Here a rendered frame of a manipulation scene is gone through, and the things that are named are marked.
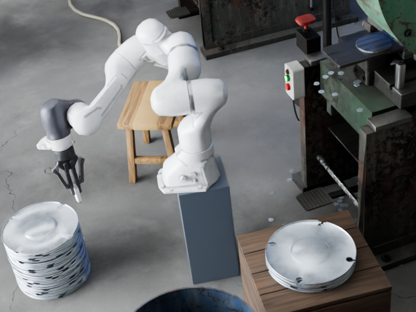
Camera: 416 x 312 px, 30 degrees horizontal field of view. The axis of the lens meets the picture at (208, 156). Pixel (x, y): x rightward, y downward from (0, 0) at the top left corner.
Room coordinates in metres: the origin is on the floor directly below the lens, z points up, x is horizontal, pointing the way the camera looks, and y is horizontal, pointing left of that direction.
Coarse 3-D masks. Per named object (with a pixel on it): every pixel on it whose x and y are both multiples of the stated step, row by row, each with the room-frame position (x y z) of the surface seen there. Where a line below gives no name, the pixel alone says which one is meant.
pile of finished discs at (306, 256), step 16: (288, 224) 1.91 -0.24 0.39; (304, 224) 1.91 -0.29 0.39; (320, 224) 1.91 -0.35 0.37; (272, 240) 1.85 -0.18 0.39; (288, 240) 1.84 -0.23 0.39; (304, 240) 1.82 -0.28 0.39; (320, 240) 1.81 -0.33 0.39; (336, 240) 1.81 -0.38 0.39; (352, 240) 1.80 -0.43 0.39; (272, 256) 1.78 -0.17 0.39; (288, 256) 1.77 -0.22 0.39; (304, 256) 1.75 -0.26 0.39; (320, 256) 1.74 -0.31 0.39; (336, 256) 1.74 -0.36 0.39; (352, 256) 1.73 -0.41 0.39; (272, 272) 1.72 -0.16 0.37; (288, 272) 1.70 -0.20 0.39; (304, 272) 1.69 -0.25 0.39; (320, 272) 1.68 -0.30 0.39; (336, 272) 1.67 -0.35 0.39; (352, 272) 1.69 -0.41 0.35; (304, 288) 1.64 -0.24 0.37; (320, 288) 1.63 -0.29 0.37
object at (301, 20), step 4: (300, 16) 2.66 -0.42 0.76; (304, 16) 2.65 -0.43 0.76; (308, 16) 2.65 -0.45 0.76; (312, 16) 2.65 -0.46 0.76; (296, 20) 2.64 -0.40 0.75; (300, 20) 2.62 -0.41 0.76; (304, 20) 2.62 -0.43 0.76; (308, 20) 2.62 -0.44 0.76; (312, 20) 2.62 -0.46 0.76; (300, 24) 2.61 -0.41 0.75; (304, 24) 2.61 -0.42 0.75; (308, 24) 2.61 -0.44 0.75; (304, 28) 2.64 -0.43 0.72
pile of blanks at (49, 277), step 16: (80, 240) 2.20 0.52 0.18; (16, 256) 2.10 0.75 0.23; (48, 256) 2.08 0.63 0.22; (64, 256) 2.11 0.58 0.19; (80, 256) 2.18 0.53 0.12; (16, 272) 2.14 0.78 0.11; (32, 272) 2.10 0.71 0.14; (48, 272) 2.08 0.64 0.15; (64, 272) 2.10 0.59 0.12; (80, 272) 2.15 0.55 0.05; (32, 288) 2.09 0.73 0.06; (48, 288) 2.09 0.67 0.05; (64, 288) 2.09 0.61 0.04
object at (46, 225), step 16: (32, 208) 2.35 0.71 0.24; (48, 208) 2.33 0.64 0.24; (64, 208) 2.32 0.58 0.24; (16, 224) 2.26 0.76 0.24; (32, 224) 2.24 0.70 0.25; (48, 224) 2.23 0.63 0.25; (64, 224) 2.23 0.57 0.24; (16, 240) 2.17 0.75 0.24; (32, 240) 2.16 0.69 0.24; (48, 240) 2.15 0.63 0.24; (64, 240) 2.14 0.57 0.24
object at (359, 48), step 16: (384, 32) 2.42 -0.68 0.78; (336, 48) 2.35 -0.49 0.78; (352, 48) 2.34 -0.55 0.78; (368, 48) 2.32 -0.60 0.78; (384, 48) 2.30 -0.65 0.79; (400, 48) 2.30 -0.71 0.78; (336, 64) 2.25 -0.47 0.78; (352, 64) 2.25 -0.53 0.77; (368, 64) 2.29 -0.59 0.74; (384, 64) 2.31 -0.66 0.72; (368, 80) 2.29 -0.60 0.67
